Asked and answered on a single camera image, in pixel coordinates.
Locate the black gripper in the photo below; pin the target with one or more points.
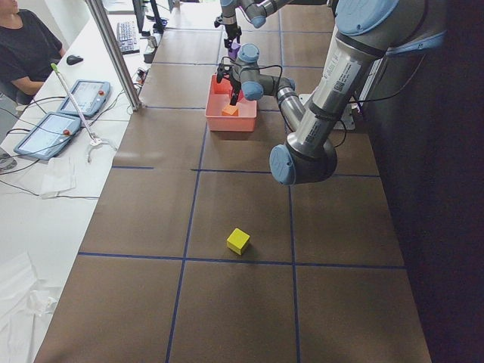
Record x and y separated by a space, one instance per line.
235 88
229 30

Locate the purple foam block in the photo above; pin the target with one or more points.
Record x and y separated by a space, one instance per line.
233 50

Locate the orange foam block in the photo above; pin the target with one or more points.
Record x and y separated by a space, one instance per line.
230 110

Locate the yellow foam block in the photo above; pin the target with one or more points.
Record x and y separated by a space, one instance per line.
238 241

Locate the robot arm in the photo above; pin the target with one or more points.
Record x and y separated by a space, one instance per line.
365 31
256 13

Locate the pink plastic bin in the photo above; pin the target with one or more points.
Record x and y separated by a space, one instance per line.
218 97

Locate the black monitor stand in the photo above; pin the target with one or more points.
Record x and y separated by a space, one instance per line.
148 17

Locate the black keyboard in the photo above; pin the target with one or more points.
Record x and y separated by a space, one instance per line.
127 37

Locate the far teach pendant tablet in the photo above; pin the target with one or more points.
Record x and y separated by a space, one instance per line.
90 96

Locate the teach pendant tablet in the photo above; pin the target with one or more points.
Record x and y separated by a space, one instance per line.
49 137
90 96

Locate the black computer mouse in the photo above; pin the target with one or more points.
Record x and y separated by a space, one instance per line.
73 59

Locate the near teach pendant tablet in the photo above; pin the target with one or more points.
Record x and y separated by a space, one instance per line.
49 137

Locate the white paper sheet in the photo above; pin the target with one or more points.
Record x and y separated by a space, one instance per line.
59 177

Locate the person in black shirt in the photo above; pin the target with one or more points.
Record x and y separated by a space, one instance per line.
28 48

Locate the crumpled white plastic sheet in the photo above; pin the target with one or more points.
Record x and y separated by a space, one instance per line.
27 306

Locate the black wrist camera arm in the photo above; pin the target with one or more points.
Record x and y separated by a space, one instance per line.
224 71

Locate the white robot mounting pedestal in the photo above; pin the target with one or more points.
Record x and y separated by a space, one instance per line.
346 122

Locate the aluminium frame post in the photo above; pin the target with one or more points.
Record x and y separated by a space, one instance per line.
109 39

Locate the grabber stick with green handle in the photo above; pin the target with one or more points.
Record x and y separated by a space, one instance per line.
95 141

